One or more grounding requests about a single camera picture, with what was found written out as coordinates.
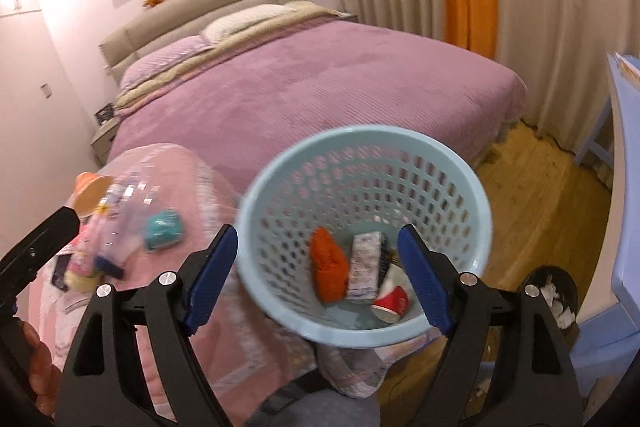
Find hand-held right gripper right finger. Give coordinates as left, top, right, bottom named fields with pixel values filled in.
left=397, top=224, right=585, bottom=427

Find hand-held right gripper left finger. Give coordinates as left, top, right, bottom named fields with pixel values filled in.
left=55, top=223, right=251, bottom=427

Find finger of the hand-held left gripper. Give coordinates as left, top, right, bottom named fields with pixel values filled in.
left=0, top=206, right=82, bottom=303

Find red and white paper cup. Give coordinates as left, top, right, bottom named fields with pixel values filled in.
left=371, top=264, right=416, bottom=324

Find black object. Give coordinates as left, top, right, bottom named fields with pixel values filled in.
left=50, top=253, right=75, bottom=293

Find dark snack wrapper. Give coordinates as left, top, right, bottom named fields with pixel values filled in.
left=377, top=234, right=403, bottom=280

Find pink packet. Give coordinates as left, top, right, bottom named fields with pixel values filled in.
left=69, top=216, right=103, bottom=279

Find yellow sponge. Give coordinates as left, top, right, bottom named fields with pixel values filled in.
left=64, top=269, right=98, bottom=293

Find white printed packet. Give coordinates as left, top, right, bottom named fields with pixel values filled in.
left=346, top=232, right=386, bottom=304

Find teal wrapper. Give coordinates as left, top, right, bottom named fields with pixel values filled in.
left=144, top=208, right=184, bottom=251

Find yellow round lid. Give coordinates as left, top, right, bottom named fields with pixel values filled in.
left=72, top=173, right=116, bottom=215

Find dark blue packet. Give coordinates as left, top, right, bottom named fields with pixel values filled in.
left=95, top=257, right=126, bottom=280

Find light blue perforated plastic basket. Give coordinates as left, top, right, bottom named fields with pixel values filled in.
left=235, top=125, right=494, bottom=349

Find orange wrapper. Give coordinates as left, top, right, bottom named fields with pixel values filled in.
left=309, top=227, right=349, bottom=305

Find clear plastic bag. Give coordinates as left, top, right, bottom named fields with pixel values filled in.
left=95, top=157, right=168, bottom=268

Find black trash bin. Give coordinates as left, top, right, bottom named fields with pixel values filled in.
left=524, top=265, right=581, bottom=334

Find person's left hand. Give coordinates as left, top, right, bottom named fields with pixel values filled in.
left=15, top=319, right=63, bottom=418

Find pink elephant print blanket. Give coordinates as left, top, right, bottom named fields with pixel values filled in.
left=27, top=142, right=431, bottom=408

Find beige nightstand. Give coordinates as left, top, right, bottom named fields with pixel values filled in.
left=90, top=117, right=122, bottom=166

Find person's grey trousers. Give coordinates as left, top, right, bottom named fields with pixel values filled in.
left=245, top=384, right=382, bottom=427

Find purple pillow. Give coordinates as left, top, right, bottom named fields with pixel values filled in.
left=120, top=36, right=213, bottom=90

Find beige folded quilt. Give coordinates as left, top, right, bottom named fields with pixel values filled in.
left=115, top=1, right=358, bottom=108

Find white patterned pillow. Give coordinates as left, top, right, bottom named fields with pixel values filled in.
left=200, top=4, right=296, bottom=44

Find beige upholstered headboard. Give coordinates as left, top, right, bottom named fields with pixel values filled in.
left=98, top=0, right=307, bottom=82

